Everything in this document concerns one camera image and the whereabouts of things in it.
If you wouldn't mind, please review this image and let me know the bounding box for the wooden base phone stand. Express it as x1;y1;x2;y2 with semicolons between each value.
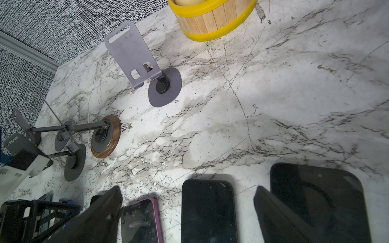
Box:
27;115;121;159

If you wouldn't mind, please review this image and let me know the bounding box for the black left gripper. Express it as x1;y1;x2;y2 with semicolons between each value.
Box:
1;199;81;243

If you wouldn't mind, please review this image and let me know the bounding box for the purple-grey back stand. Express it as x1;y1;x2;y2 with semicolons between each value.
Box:
104;21;182;107

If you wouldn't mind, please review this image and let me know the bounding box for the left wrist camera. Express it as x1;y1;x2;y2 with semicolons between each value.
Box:
1;133;53;205

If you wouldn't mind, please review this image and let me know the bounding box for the yellow steamer basket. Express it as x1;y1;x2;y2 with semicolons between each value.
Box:
168;0;257;42

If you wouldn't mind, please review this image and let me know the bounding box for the dark grey round stand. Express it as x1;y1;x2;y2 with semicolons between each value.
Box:
47;144;86;182

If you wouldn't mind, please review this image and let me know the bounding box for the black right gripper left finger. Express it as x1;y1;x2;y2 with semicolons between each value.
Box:
48;185;123;243

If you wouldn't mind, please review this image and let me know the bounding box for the purple-edged black phone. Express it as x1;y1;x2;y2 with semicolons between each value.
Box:
120;197;164;243

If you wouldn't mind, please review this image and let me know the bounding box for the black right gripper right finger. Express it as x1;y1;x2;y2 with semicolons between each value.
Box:
253;186;322;243

